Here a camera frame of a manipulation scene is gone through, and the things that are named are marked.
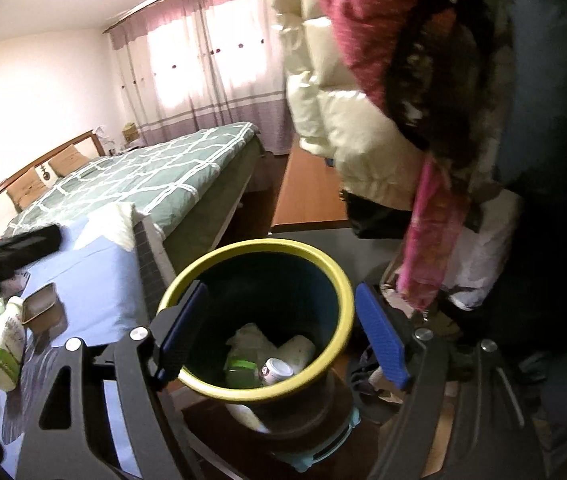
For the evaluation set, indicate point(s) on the blue star tablecloth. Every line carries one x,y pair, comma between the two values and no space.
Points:
103,280

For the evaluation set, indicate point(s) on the pink scarf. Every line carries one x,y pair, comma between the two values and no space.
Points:
433,235

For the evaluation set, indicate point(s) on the wooden cabinet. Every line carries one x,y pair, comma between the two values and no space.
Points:
308,195

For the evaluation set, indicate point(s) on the turquoise stool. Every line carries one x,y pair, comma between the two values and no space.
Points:
323,452

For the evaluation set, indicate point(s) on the cream paper cup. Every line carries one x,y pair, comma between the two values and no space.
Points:
297,352

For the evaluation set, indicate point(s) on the green checked quilt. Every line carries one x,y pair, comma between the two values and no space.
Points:
138,175

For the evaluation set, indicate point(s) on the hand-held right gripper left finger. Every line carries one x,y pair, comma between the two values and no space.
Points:
183,330

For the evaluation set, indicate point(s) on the yellow-rimmed dark trash bin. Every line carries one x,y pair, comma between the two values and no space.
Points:
263,246

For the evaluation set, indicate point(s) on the plastic bottle with green label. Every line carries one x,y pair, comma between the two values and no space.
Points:
8,345

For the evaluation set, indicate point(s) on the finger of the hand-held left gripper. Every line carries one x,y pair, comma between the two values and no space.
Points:
8,250

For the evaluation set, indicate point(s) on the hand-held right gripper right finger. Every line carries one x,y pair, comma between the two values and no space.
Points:
383,340

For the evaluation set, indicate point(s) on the small cardboard box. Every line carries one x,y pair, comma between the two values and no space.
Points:
131,132

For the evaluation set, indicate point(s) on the black plastic tray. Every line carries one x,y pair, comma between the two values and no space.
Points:
43,307

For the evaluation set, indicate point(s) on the cream down jacket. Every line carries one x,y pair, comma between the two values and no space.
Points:
353,135

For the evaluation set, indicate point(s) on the pink and white curtain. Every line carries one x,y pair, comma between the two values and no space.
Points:
203,60

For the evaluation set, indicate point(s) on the leopard print garment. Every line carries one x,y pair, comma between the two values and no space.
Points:
453,85

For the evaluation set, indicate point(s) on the brown bear pillow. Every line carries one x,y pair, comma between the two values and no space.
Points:
68,160
26,187

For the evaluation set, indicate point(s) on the dark coat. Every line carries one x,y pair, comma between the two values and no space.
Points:
553,135

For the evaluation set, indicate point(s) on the white plastic bag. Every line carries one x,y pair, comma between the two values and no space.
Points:
488,255

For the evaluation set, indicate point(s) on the wooden bed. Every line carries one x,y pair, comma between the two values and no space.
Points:
193,205

